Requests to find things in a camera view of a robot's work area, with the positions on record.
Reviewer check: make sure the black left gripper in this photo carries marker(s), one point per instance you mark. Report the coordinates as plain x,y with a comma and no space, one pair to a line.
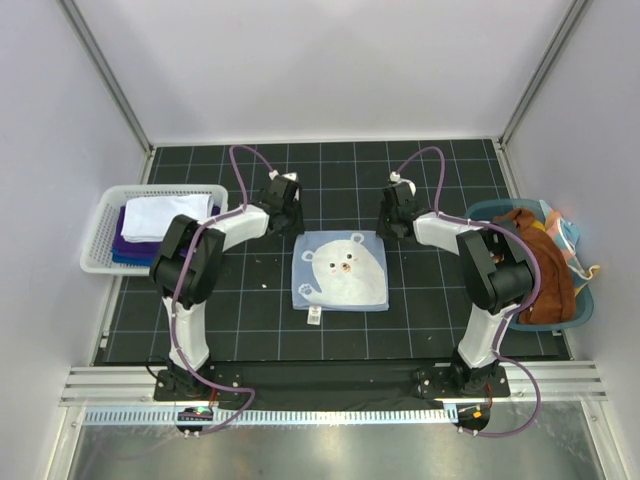
297,227

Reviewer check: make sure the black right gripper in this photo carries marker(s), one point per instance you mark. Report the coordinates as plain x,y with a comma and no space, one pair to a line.
382,231

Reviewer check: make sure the light blue bear towel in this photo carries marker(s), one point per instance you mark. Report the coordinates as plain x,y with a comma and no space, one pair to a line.
340,271

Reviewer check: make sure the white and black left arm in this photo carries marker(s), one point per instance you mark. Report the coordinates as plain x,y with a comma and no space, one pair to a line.
186,268

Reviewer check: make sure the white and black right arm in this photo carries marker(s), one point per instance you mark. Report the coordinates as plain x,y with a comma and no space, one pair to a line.
499,274

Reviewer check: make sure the blue plastic basin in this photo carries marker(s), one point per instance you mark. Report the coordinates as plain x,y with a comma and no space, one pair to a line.
488,209

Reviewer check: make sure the white folded towel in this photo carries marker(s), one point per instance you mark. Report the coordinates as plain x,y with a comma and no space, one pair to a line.
147,219

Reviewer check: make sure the purple folded towel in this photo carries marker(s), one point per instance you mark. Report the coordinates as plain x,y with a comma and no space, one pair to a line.
138,249

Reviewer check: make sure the multicolour striped towel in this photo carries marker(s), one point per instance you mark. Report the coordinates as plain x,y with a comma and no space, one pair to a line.
565,236

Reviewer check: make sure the blue folded towel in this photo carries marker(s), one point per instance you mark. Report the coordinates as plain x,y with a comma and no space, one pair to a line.
138,261

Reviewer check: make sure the brown towel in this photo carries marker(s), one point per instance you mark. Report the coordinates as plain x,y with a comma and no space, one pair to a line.
556,301

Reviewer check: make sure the white plastic basket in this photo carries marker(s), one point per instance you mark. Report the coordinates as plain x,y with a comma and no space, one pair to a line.
96,257

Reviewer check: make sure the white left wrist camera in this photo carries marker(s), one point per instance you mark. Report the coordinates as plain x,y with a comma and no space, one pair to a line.
279,180

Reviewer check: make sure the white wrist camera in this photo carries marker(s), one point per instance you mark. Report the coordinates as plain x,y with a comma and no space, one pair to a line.
396,179
279,180

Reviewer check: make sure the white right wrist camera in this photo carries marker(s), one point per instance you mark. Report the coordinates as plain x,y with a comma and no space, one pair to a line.
396,179

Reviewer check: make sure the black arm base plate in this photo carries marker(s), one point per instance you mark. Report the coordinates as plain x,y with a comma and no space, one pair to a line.
341,386

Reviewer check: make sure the white slotted cable duct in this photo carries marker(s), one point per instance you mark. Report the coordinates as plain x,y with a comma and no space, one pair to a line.
184,416

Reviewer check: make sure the aluminium frame rail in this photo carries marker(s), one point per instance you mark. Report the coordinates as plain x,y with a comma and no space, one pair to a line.
119,385

